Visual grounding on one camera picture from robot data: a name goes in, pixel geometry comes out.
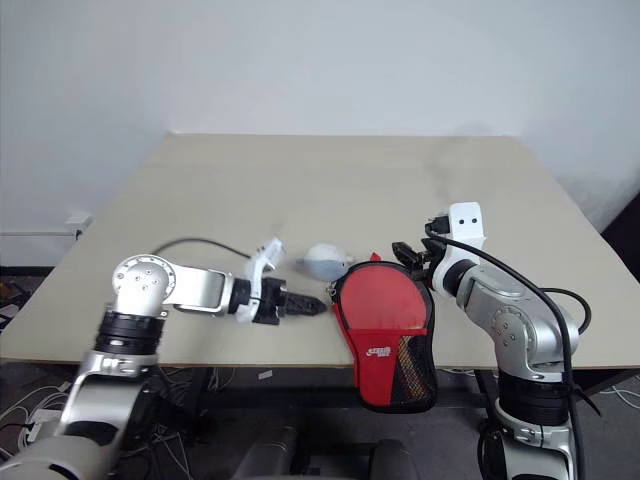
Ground red table tennis paddle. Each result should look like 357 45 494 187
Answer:
338 263 427 332

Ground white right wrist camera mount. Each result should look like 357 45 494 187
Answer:
430 201 488 292

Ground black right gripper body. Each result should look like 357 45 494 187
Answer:
417 237 449 282

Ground white wall socket box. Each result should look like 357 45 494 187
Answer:
64 211 94 237

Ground white floor cables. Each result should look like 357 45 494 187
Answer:
0 382 71 454

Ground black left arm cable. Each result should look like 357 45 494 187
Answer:
149 238 254 261

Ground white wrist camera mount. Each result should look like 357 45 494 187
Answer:
430 201 488 292
238 238 285 325

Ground black table frame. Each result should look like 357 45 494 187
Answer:
164 367 640 451

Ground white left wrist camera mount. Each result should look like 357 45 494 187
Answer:
238 238 285 325

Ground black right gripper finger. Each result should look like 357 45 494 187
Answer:
391 241 426 268

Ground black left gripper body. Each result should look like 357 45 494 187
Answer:
252 277 292 326

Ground black furniture piece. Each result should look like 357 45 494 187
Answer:
598 185 640 262

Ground red black paddle case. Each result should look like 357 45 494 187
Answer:
327 252 438 416

